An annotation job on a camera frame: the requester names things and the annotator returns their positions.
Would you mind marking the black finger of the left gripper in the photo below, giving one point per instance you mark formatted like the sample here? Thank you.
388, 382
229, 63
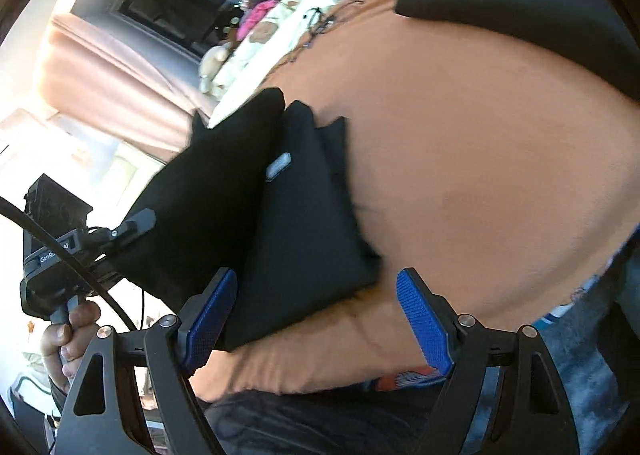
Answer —
133, 228

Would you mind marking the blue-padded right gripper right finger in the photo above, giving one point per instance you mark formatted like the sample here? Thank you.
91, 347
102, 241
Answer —
532, 413

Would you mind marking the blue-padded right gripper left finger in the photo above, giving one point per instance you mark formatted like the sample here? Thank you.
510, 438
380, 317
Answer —
103, 414

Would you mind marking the black button-up shirt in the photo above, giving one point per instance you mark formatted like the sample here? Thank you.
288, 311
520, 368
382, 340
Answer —
264, 193

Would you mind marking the person's left hand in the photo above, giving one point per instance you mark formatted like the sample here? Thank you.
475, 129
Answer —
64, 345

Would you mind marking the blue grey shaggy rug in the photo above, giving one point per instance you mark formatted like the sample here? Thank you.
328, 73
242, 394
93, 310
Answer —
595, 347

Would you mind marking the pink curtain left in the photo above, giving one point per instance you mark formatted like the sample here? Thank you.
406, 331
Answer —
90, 75

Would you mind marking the cream plush toy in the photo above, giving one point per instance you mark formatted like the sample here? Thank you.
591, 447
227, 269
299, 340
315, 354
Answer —
210, 65

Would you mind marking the orange bed cover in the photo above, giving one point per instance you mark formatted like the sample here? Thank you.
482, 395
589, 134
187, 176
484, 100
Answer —
503, 173

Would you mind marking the pink cloth pile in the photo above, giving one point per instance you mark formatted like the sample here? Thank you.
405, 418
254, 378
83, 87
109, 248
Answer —
252, 18

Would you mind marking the white cream blanket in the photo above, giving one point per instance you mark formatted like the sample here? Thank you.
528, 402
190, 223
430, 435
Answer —
273, 38

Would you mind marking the folded black garment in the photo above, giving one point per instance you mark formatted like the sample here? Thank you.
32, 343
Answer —
587, 32

